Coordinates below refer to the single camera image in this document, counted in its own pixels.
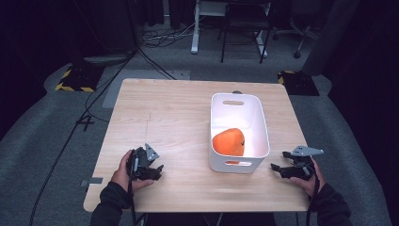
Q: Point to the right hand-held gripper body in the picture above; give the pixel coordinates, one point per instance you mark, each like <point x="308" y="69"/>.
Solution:
<point x="304" y="168"/>

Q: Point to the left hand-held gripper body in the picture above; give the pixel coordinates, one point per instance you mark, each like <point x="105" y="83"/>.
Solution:
<point x="139" y="161"/>

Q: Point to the white plastic basket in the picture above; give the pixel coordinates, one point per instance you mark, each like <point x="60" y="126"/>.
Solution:
<point x="240" y="113"/>

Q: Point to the person's right hand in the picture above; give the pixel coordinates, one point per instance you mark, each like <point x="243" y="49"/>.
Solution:
<point x="315" y="185"/>

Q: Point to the person's left hand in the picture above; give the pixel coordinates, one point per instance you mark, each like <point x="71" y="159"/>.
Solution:
<point x="120" y="175"/>

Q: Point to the grey tape strip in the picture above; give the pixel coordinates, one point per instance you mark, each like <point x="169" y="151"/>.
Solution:
<point x="94" y="181"/>

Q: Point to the black tape floor mark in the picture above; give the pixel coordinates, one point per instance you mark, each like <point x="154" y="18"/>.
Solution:
<point x="85" y="122"/>

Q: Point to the black yellow striped floor plate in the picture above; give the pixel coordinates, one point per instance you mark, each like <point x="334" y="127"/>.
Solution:
<point x="299" y="83"/>
<point x="80" y="78"/>

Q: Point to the small dark round object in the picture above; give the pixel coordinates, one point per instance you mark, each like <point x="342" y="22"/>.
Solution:
<point x="237" y="92"/>

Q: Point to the grey stand base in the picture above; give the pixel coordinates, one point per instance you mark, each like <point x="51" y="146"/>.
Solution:
<point x="106" y="59"/>

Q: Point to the office chair wheeled base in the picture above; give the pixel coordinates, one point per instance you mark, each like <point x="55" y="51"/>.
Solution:
<point x="299" y="34"/>

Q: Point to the grey curtain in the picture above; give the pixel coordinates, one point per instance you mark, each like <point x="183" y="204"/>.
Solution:
<point x="332" y="34"/>

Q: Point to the black metal chair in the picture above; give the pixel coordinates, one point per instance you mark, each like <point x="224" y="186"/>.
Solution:
<point x="244" y="22"/>

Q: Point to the white desk frame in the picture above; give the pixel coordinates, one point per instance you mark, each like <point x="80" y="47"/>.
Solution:
<point x="195" y="31"/>

